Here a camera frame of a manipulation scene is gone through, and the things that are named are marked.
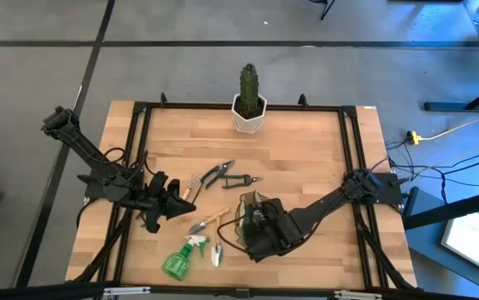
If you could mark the black aluminium table frame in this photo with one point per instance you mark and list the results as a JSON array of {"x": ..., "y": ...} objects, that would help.
[{"x": 181, "y": 106}]

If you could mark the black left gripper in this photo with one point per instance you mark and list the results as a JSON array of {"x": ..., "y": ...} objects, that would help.
[{"x": 156, "y": 196}]

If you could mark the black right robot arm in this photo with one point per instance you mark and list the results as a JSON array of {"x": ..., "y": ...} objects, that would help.
[{"x": 326, "y": 200}]

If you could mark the green plastic spray bottle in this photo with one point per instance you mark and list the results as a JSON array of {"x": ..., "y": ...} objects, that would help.
[{"x": 176, "y": 264}]

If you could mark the dark metal stand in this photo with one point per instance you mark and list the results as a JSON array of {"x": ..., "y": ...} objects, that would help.
[{"x": 430, "y": 233}]

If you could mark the green column cactus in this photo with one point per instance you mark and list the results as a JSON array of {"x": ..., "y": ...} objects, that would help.
[{"x": 249, "y": 91}]

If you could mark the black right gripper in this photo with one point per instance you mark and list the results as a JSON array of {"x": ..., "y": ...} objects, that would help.
[{"x": 272, "y": 233}]

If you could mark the white hexagonal plant pot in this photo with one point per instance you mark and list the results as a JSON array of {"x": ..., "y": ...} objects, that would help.
[{"x": 245, "y": 124}]

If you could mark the black chair base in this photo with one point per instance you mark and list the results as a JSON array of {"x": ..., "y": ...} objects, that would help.
[{"x": 326, "y": 8}]

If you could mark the silver frame corner bracket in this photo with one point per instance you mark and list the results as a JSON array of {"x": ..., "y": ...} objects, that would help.
[
  {"x": 357, "y": 295},
  {"x": 126, "y": 291}
]

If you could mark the cream green canvas gardening bag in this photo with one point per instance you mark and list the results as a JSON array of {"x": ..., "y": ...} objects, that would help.
[{"x": 243, "y": 208}]

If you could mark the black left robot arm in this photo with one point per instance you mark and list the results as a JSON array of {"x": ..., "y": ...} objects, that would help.
[{"x": 76, "y": 139}]

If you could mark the dark green pruning shears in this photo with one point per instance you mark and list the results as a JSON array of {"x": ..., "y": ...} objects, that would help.
[{"x": 216, "y": 171}]

